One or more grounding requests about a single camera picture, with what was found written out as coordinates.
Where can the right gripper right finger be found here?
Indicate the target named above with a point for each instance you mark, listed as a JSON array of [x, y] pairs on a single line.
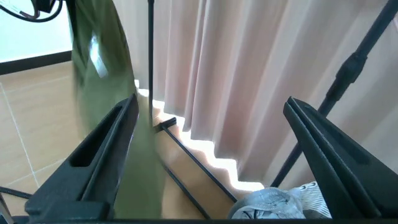
[[342, 193]]

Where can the green printed t-shirt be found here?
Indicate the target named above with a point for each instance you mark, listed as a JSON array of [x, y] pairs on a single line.
[[99, 46]]

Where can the white laundry basket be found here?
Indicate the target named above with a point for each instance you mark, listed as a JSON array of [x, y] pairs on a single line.
[[314, 199]]

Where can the beige curtain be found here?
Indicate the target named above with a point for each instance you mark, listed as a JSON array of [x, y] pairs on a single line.
[[233, 77]]

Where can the pale grey shorts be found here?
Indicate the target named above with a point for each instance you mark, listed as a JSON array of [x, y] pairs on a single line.
[[267, 205]]

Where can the black clothes rack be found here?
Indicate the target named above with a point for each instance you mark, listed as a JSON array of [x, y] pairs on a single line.
[[351, 68]]

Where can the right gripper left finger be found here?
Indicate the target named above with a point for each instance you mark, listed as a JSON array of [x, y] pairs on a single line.
[[62, 193]]

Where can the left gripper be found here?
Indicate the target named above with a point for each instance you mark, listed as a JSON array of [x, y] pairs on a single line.
[[43, 4]]

